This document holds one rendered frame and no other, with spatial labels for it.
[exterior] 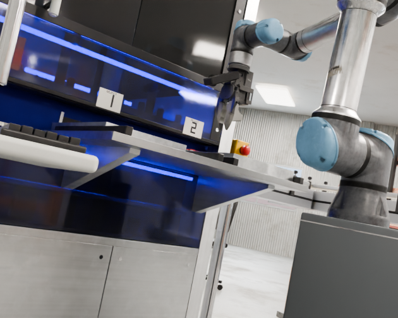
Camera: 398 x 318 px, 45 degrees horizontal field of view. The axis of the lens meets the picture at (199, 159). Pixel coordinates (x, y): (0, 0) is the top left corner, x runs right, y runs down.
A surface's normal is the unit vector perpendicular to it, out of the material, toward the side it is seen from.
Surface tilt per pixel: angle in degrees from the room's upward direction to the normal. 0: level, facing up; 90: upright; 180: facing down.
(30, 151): 90
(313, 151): 98
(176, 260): 90
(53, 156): 90
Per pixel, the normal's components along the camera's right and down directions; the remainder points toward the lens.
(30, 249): 0.63, 0.05
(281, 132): -0.31, -0.15
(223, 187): -0.75, -0.21
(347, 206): -0.56, -0.48
